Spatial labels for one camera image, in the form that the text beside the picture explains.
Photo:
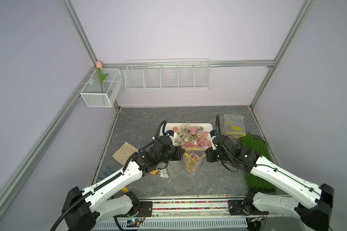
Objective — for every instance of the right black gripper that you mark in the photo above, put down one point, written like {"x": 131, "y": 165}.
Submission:
{"x": 208, "y": 151}

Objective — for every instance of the white mesh wall box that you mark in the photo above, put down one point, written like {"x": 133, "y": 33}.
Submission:
{"x": 91, "y": 92}

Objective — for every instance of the white wire wall basket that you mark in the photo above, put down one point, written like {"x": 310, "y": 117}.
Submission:
{"x": 168, "y": 74}

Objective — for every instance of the poured wrapped cookie pile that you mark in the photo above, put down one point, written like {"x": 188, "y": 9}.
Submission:
{"x": 192, "y": 136}

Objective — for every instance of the cookie ziploc bag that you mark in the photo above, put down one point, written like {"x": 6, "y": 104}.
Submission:
{"x": 167, "y": 170}
{"x": 193, "y": 159}
{"x": 234, "y": 125}

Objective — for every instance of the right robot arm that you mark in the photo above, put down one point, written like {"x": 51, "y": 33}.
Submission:
{"x": 310, "y": 203}

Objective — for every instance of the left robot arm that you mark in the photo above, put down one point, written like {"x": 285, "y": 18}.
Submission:
{"x": 110, "y": 190}

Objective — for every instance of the beige work glove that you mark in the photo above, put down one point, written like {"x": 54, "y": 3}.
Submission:
{"x": 122, "y": 155}

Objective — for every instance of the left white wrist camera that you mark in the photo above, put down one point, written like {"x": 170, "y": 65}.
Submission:
{"x": 172, "y": 135}

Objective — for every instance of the white rectangular tray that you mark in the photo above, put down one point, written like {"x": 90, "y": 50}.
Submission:
{"x": 170, "y": 127}

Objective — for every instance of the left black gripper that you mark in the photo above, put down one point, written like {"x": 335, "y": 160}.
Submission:
{"x": 177, "y": 155}

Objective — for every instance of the pink artificial tulip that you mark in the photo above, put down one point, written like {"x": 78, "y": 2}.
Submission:
{"x": 102, "y": 77}

